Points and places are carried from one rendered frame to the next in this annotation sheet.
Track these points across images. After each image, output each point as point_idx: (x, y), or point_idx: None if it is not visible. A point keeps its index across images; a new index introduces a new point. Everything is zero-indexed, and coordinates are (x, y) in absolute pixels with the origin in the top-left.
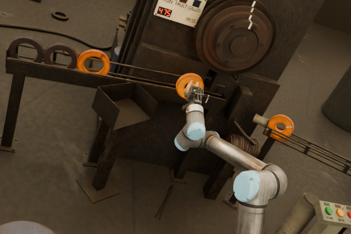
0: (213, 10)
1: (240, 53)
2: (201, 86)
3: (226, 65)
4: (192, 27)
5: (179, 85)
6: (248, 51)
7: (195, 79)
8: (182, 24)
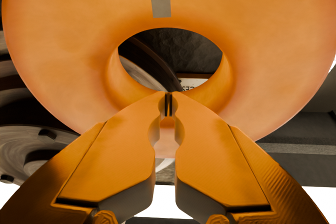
0: (168, 163)
1: (37, 164)
2: (70, 112)
3: (39, 128)
4: (179, 70)
5: (291, 90)
6: (19, 158)
7: (158, 145)
8: (207, 69)
